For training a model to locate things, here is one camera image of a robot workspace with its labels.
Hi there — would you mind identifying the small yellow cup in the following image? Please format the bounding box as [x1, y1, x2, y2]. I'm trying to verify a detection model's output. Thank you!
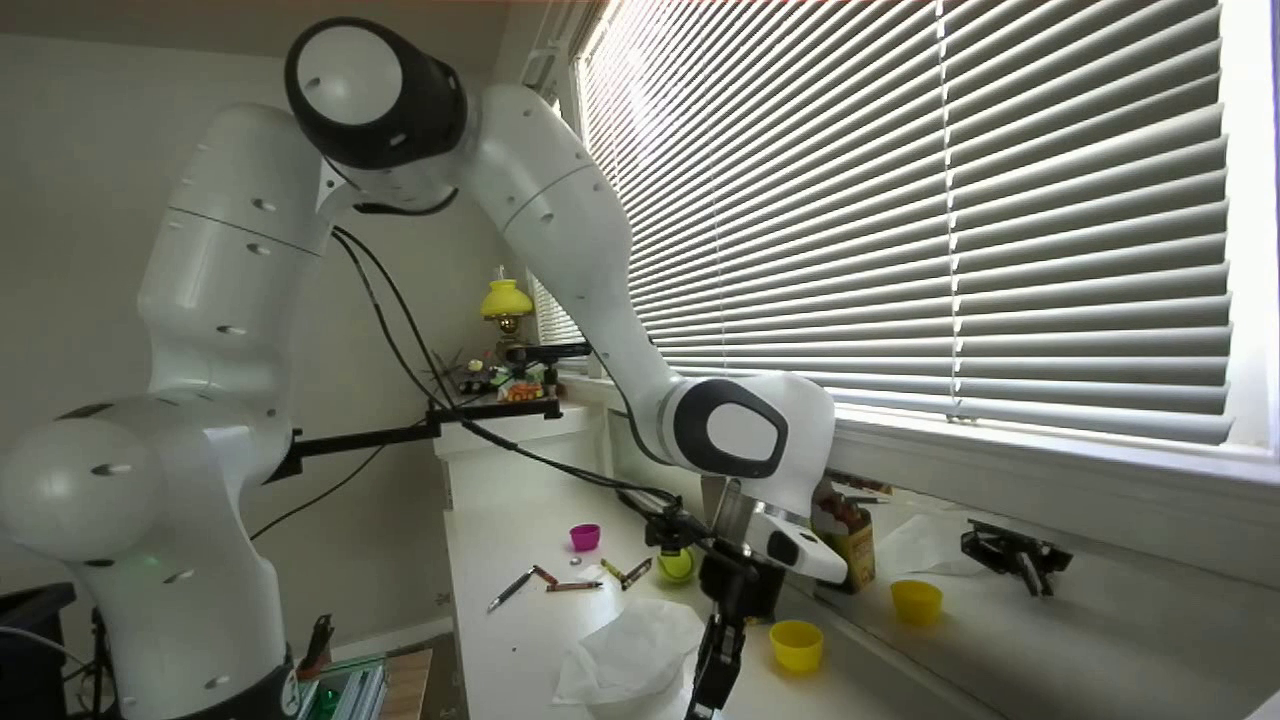
[763, 617, 831, 679]

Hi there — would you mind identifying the green ball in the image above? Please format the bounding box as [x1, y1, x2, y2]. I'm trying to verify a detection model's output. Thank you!
[656, 548, 703, 591]

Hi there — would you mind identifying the thin black hanging cable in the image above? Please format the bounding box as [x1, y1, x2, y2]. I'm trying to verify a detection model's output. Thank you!
[250, 443, 394, 545]

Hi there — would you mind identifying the dark hand tool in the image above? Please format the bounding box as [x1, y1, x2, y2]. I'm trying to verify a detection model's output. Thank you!
[291, 613, 341, 684]

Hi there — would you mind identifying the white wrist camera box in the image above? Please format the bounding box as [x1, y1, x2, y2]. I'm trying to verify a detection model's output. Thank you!
[742, 497, 855, 591]

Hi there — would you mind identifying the crumpled white tissue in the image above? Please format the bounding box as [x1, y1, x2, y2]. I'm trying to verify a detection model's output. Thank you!
[552, 598, 708, 712]

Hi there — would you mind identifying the wooden board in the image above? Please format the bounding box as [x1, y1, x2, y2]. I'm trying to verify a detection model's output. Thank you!
[381, 645, 436, 720]

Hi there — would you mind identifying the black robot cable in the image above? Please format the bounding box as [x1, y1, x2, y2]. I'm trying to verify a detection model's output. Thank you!
[328, 224, 712, 557]

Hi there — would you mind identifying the black camera boom rod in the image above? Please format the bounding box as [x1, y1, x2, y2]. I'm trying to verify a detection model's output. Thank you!
[256, 396, 570, 488]

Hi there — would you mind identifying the green box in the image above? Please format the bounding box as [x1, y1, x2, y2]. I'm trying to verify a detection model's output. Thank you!
[284, 656, 394, 720]

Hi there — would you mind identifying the white window blind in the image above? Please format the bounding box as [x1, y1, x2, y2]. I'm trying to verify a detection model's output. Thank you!
[581, 0, 1236, 451]

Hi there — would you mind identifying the black stand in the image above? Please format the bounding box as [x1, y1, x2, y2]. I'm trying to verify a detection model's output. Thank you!
[0, 582, 85, 720]

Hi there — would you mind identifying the yellow lamp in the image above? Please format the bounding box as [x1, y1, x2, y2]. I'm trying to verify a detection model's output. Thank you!
[475, 270, 537, 338]

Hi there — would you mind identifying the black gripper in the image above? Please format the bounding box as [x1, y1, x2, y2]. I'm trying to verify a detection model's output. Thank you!
[683, 545, 787, 720]

